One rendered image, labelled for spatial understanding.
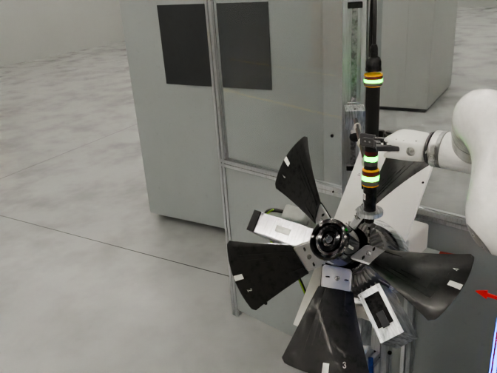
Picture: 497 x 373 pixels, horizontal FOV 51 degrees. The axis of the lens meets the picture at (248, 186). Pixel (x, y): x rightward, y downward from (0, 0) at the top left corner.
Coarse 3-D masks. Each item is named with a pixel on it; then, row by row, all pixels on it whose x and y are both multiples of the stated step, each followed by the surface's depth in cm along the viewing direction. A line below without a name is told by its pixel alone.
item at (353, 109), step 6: (348, 102) 194; (354, 102) 194; (348, 108) 189; (354, 108) 188; (360, 108) 188; (348, 114) 186; (354, 114) 186; (360, 114) 186; (348, 120) 187; (360, 120) 187; (348, 126) 188
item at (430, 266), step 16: (384, 256) 140; (400, 256) 139; (416, 256) 138; (432, 256) 137; (448, 256) 135; (464, 256) 133; (384, 272) 134; (400, 272) 133; (416, 272) 132; (432, 272) 131; (448, 272) 130; (464, 272) 128; (400, 288) 129; (416, 288) 128; (432, 288) 127; (448, 288) 126; (416, 304) 125; (432, 304) 124; (448, 304) 123
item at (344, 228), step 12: (324, 228) 146; (336, 228) 144; (348, 228) 143; (312, 240) 146; (324, 240) 145; (336, 240) 143; (348, 240) 140; (360, 240) 150; (324, 252) 144; (336, 252) 141; (348, 252) 142; (336, 264) 145; (348, 264) 149; (360, 264) 147
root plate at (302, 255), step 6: (294, 246) 152; (300, 246) 152; (306, 246) 151; (300, 252) 153; (306, 252) 152; (312, 252) 152; (300, 258) 154; (306, 258) 153; (312, 258) 153; (318, 258) 152; (306, 264) 154; (312, 264) 154; (318, 264) 153
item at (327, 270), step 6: (324, 270) 145; (330, 270) 146; (336, 270) 146; (342, 270) 147; (348, 270) 147; (324, 276) 144; (330, 276) 145; (342, 276) 146; (348, 276) 147; (324, 282) 144; (330, 282) 144; (336, 282) 145; (342, 282) 146; (348, 282) 146; (336, 288) 144; (342, 288) 145; (348, 288) 146
